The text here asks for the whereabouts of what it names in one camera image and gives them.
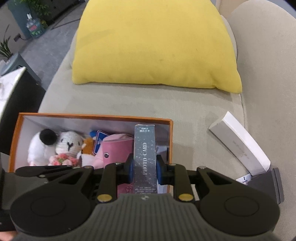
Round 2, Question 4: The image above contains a small bear doll blue outfit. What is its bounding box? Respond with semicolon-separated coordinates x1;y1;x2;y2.
77;130;98;168

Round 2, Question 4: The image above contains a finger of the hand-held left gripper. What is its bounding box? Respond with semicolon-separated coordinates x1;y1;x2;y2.
15;164;74;181

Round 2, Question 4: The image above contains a trailing ivy potted plant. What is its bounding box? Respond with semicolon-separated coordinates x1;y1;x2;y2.
20;0;53;29

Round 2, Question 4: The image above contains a blue sign card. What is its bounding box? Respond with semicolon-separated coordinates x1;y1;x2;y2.
94;130;105;155

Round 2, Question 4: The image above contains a cream crochet sheep doll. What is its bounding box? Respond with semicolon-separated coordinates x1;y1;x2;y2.
48;131;84;166

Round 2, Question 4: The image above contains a white long box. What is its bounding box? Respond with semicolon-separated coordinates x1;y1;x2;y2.
209;111;271;176

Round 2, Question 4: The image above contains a dark glitter card box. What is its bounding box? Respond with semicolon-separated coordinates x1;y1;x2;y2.
133;124;158;195

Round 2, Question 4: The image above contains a beige sofa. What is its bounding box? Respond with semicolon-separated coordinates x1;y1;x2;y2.
38;0;296;241

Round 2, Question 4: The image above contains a marble top side table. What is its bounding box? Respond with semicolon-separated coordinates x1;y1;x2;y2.
0;67;47;154

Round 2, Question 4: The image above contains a dark grey cabinet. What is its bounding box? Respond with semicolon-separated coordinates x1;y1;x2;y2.
44;0;87;25

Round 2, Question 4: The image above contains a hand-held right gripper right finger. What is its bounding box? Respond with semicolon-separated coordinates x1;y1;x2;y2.
155;154;240;202

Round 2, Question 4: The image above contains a yellow pillow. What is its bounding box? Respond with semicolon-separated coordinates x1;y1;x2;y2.
72;0;243;94

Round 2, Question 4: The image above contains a spiky green leafy plant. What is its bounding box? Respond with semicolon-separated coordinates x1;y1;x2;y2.
0;23;12;59

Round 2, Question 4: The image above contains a pink snap case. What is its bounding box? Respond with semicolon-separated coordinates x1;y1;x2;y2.
93;133;134;169

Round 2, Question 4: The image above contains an orange cardboard box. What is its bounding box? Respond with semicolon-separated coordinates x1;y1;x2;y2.
8;112;174;198

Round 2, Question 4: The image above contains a grey box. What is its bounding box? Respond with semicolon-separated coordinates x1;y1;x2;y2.
248;167;285;205

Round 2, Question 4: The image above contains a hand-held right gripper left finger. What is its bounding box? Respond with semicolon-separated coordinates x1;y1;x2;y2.
50;153;134;202

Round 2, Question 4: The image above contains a small white card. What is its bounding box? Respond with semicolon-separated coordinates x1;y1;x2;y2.
235;173;253;186

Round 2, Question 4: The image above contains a large water jug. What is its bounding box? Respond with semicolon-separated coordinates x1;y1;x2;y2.
25;13;46;39

